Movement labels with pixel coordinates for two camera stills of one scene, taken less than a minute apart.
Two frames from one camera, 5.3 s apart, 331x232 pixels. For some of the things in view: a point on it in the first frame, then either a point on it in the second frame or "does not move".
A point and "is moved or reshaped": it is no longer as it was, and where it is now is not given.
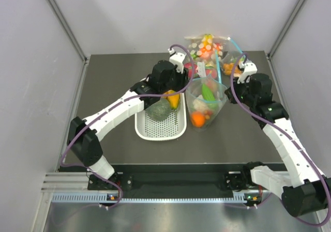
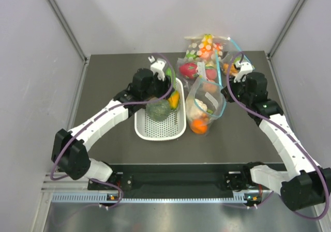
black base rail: (176, 178) does not move
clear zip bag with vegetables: (205, 97) is moved or reshaped
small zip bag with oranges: (230, 63) does not move
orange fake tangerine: (198, 119) -> (198, 126)
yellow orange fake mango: (173, 99) does not move
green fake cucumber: (207, 93) is moved or reshaped
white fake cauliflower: (199, 105) is moved or reshaped
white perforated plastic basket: (174, 128) does not move
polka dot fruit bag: (203, 47) does not move
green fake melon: (160, 110) does not move
